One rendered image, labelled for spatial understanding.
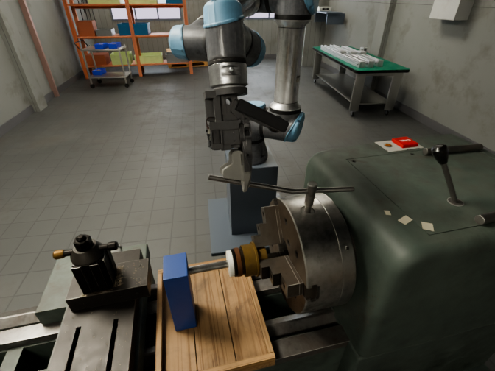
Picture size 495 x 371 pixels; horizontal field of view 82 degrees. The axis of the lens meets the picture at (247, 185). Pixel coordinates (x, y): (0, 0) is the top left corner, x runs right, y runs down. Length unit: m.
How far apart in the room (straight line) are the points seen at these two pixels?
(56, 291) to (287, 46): 1.05
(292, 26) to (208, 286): 0.86
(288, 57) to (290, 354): 0.89
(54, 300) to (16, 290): 1.54
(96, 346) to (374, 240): 0.71
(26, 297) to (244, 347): 1.88
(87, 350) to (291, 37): 1.03
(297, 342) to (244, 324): 0.15
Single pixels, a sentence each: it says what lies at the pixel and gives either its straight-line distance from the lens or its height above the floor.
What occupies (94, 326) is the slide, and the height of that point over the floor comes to 0.97.
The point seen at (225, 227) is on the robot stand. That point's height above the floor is 0.75.
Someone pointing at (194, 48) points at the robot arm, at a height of 1.58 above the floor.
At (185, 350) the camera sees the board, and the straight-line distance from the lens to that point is 0.90.
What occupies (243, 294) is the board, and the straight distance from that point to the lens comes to 0.98.
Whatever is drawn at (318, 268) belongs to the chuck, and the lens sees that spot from 0.69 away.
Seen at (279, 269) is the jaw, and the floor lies 1.11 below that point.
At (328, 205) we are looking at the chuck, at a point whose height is 1.24.
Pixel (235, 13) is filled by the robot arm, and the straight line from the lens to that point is 0.60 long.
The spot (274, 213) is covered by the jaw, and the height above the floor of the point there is 1.18.
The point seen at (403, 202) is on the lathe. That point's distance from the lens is 0.80.
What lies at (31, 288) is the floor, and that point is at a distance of 2.57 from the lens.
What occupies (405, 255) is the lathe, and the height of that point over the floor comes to 1.24.
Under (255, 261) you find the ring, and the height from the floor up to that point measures 1.11.
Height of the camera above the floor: 1.68
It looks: 34 degrees down
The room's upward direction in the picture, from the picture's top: straight up
